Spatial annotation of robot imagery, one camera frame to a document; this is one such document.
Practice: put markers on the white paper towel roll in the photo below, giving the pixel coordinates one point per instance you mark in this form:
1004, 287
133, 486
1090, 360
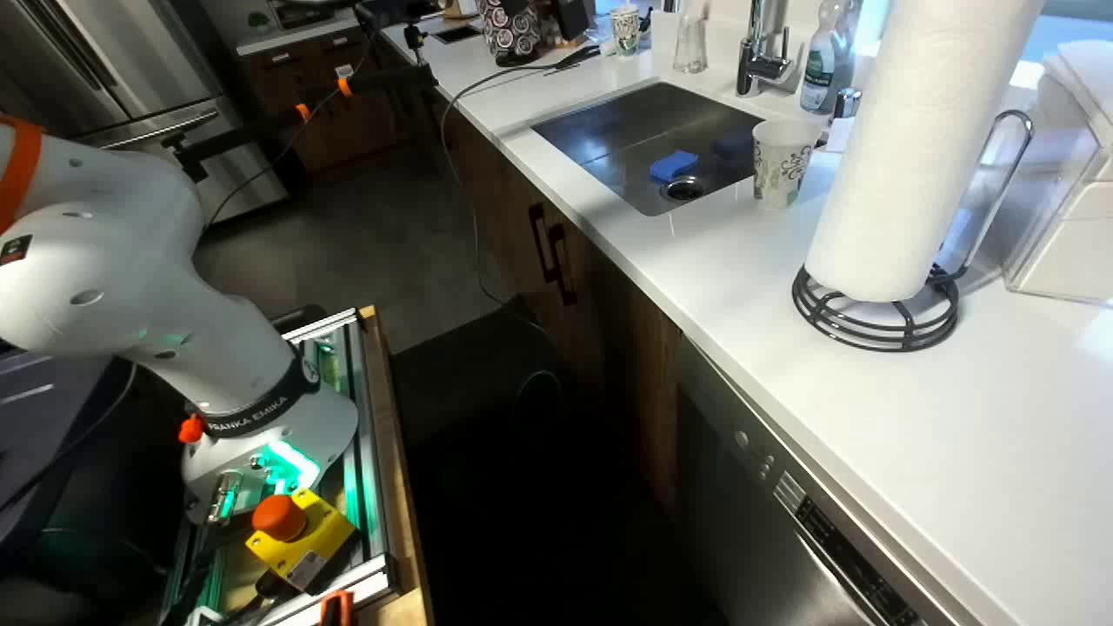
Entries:
916, 152

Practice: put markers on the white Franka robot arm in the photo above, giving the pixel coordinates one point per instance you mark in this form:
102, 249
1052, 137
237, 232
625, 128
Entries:
107, 255

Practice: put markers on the wooden sink counter cabinet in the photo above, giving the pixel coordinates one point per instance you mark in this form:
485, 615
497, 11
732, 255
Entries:
509, 222

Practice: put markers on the blue sponge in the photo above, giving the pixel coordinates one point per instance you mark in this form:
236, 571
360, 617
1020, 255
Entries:
674, 164

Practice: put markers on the stainless steel sink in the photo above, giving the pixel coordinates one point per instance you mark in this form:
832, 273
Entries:
628, 134

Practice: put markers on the wood and aluminium robot cart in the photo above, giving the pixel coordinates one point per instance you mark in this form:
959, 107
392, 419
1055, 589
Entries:
385, 464

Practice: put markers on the patterned paper cup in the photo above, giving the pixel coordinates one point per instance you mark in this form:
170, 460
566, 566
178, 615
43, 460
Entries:
783, 162

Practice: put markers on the stainless steel dishwasher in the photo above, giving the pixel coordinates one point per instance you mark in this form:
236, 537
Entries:
741, 522

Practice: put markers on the patterned fabric bag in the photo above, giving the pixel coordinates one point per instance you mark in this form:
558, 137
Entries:
517, 30

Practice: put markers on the small white cup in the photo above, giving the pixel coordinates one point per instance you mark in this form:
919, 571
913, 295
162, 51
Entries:
628, 30

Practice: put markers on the black phone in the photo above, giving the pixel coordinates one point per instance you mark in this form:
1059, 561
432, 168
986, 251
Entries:
456, 33

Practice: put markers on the clear glass bottle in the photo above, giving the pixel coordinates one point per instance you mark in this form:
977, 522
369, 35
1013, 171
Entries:
691, 35

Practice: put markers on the brown wooden drawer cabinet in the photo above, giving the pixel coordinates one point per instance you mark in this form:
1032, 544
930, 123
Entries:
325, 107

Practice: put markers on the chrome kitchen faucet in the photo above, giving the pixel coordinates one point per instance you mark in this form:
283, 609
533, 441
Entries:
760, 45

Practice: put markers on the yellow emergency stop button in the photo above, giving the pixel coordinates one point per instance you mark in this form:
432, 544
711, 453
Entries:
290, 535

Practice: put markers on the stainless steel refrigerator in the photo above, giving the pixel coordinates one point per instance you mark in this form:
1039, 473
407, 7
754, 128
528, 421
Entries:
107, 57

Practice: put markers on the black camera stand orange clamps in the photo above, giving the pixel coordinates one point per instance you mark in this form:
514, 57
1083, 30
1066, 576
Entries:
230, 139

